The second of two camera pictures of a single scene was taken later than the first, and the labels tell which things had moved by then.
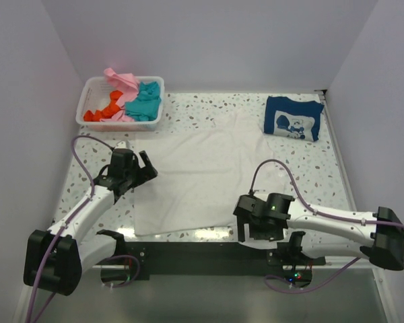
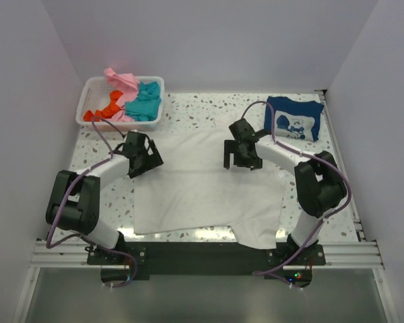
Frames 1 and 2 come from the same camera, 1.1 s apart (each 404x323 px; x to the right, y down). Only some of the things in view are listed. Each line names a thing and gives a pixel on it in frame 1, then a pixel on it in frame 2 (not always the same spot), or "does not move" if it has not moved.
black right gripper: [269, 234] to [231, 147]
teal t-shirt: [145, 106] does not move
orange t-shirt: [108, 112] does not move
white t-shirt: [205, 170] does not move
